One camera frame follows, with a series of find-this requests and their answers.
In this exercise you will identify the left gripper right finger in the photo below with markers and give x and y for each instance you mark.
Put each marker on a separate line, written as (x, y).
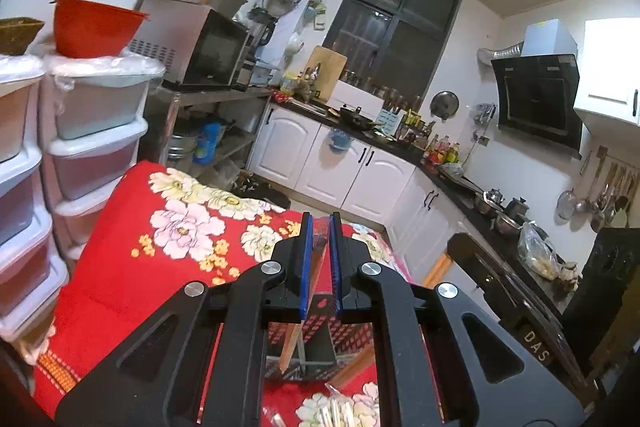
(441, 360)

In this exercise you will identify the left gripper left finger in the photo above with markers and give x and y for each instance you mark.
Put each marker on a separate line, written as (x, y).
(200, 358)

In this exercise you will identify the grey plastic utensil caddy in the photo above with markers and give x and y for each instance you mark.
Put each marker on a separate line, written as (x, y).
(325, 345)

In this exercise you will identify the dark kitchen window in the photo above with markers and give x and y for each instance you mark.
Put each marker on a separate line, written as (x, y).
(392, 44)

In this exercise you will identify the red floral tablecloth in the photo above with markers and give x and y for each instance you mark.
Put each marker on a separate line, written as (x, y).
(160, 230)

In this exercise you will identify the hanging pot lid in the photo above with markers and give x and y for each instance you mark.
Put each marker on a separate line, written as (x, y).
(444, 105)

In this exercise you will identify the black range hood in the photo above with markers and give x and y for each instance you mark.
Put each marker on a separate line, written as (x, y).
(536, 96)

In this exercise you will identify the black wok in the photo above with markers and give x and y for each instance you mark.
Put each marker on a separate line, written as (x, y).
(355, 120)

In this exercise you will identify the metal storage shelf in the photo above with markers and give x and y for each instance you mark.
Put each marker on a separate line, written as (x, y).
(187, 131)

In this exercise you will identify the white base cabinets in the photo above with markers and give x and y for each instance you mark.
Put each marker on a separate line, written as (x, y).
(419, 211)

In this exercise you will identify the white plastic drawer tower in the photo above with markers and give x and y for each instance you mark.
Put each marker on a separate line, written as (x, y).
(90, 118)

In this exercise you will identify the wooden cutting board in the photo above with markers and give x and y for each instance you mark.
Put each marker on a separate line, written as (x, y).
(331, 64)

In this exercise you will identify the silver black microwave oven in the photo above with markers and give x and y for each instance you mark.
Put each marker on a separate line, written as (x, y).
(200, 48)

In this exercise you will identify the red plastic basin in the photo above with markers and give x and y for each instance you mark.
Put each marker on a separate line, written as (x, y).
(87, 29)

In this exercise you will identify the white wall cabinet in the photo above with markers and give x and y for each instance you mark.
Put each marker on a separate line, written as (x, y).
(609, 71)

